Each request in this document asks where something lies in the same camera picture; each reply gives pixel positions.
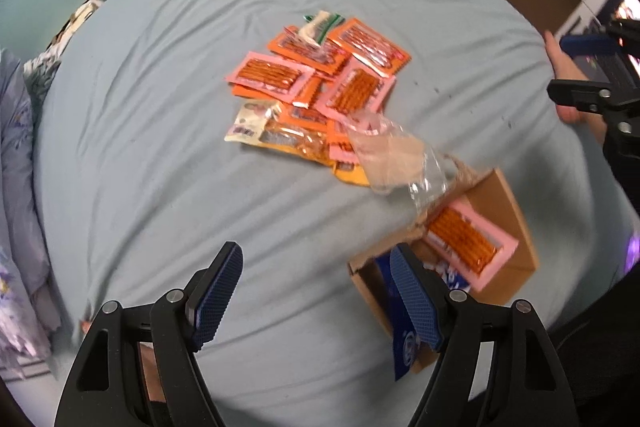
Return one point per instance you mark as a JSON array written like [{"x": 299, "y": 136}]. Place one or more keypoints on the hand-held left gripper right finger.
[{"x": 415, "y": 302}]

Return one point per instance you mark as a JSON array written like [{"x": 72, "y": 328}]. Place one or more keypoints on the patterned cloth pile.
[{"x": 50, "y": 52}]

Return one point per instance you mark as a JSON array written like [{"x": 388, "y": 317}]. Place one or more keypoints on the brown cardboard box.
[{"x": 500, "y": 207}]

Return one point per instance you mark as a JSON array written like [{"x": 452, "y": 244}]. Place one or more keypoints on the light blue bed sheet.
[{"x": 150, "y": 182}]

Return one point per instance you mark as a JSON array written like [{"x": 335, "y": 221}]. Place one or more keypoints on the clear plastic bag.
[{"x": 395, "y": 157}]

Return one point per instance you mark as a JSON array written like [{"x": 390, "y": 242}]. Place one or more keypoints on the yellow and white snack packet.
[{"x": 260, "y": 127}]

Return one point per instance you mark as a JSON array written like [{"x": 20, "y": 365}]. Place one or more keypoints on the pink snack packet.
[
  {"x": 465, "y": 242},
  {"x": 357, "y": 89},
  {"x": 341, "y": 148},
  {"x": 270, "y": 77}
]

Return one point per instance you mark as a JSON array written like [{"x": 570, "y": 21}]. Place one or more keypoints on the floral pillow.
[{"x": 20, "y": 157}]

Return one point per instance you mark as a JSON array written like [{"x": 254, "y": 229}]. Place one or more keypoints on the person's right foot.
[{"x": 565, "y": 72}]

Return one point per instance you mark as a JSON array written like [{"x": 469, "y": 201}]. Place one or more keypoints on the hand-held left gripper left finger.
[{"x": 215, "y": 297}]

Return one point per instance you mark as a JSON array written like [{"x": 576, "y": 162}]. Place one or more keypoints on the blue and white packet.
[{"x": 405, "y": 349}]

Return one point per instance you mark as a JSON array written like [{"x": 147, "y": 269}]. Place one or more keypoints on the green and white snack packet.
[{"x": 320, "y": 26}]

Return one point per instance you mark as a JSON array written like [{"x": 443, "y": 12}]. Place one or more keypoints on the person's right leg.
[{"x": 600, "y": 342}]

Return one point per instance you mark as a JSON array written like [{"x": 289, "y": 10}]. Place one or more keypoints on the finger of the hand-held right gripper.
[
  {"x": 587, "y": 44},
  {"x": 582, "y": 94}
]

